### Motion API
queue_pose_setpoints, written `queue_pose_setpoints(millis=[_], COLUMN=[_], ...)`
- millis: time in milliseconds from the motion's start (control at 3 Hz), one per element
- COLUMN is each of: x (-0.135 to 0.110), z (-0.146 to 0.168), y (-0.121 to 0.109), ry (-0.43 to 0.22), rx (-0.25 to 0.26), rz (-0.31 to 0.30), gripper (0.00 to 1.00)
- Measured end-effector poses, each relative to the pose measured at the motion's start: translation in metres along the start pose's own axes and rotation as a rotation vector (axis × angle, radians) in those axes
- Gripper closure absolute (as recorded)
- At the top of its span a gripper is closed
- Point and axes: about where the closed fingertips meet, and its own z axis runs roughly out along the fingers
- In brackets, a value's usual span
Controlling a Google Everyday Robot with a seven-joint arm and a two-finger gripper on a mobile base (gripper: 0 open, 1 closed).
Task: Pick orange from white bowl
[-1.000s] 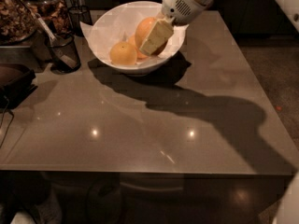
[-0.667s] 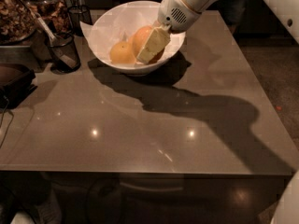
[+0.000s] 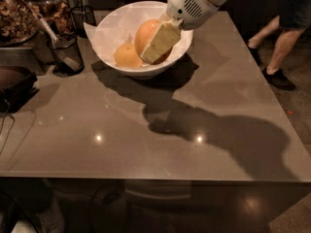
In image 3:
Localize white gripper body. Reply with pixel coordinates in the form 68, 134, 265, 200
166, 0, 219, 30

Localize orange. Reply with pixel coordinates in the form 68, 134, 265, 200
114, 43, 142, 68
134, 19, 159, 55

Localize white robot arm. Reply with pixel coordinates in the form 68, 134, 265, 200
139, 0, 227, 64

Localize white ceramic bowl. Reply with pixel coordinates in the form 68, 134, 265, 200
91, 1, 193, 80

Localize white paper bowl liner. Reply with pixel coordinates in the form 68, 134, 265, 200
83, 2, 195, 63

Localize small black mesh cup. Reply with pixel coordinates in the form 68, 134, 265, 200
71, 5, 96, 38

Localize metal serving scoop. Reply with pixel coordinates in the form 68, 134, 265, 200
6, 0, 82, 72

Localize black mesh cup with scoop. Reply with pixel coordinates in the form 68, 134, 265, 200
47, 34, 85, 76

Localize person's legs with shoes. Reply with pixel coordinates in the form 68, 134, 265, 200
247, 0, 311, 90

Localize large glass snack jar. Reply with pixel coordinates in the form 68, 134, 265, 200
0, 0, 38, 47

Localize dark brown device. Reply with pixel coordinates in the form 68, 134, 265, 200
0, 66, 38, 113

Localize thin black cable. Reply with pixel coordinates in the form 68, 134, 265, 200
0, 102, 17, 155

